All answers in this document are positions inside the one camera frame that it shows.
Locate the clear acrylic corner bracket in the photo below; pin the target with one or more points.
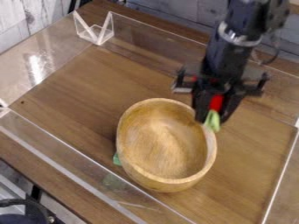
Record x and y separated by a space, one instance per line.
97 34

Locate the black clamp base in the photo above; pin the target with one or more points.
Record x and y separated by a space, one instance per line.
37 211

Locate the wooden brown bowl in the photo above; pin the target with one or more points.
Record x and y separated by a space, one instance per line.
166 150

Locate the clear acrylic tray wall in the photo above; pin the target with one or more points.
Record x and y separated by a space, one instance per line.
69 89

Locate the green block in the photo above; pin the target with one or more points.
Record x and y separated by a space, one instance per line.
117 160

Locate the red plush strawberry toy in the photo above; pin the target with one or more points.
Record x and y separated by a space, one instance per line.
213 119

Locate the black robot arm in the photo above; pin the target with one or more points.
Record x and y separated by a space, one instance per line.
238 33

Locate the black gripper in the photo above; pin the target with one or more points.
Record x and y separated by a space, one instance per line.
202 83

